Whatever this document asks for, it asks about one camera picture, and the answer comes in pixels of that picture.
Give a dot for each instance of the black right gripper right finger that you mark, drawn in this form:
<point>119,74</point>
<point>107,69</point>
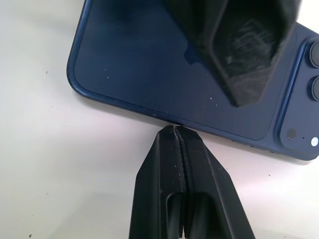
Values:
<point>211,199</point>

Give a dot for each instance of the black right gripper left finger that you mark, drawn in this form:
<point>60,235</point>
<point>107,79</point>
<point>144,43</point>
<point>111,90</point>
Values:
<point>157,189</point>

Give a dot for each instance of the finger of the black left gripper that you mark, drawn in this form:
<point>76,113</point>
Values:
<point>239,44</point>

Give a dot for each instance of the dark blue smartphone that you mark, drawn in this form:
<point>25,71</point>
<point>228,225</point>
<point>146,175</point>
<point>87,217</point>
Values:
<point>137,62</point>

